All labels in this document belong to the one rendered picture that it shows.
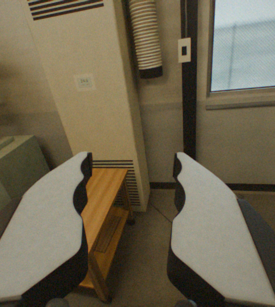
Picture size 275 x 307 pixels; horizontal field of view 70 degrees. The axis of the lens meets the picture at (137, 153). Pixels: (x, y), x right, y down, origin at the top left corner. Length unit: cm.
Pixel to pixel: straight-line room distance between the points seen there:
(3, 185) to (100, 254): 86
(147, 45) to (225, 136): 89
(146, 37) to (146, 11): 12
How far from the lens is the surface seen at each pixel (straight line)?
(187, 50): 138
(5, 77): 207
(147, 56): 131
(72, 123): 148
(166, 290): 143
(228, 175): 189
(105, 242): 141
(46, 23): 140
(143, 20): 132
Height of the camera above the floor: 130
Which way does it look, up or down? 30 degrees down
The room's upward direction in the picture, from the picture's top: 9 degrees counter-clockwise
